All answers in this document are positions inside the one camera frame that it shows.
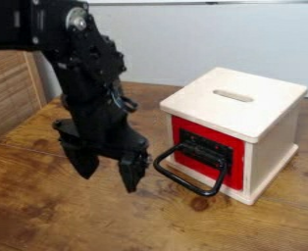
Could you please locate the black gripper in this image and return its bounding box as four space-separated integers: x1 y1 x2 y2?
53 81 151 193

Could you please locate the black metal drawer handle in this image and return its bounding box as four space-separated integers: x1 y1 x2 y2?
154 128 233 197

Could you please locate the red drawer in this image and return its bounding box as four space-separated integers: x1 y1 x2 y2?
171 116 245 190

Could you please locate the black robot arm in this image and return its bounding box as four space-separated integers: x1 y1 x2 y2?
0 0 149 192

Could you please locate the light wooden box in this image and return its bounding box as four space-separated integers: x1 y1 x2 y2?
159 68 308 205

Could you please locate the wooden slatted panel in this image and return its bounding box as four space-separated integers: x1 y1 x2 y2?
0 51 46 137

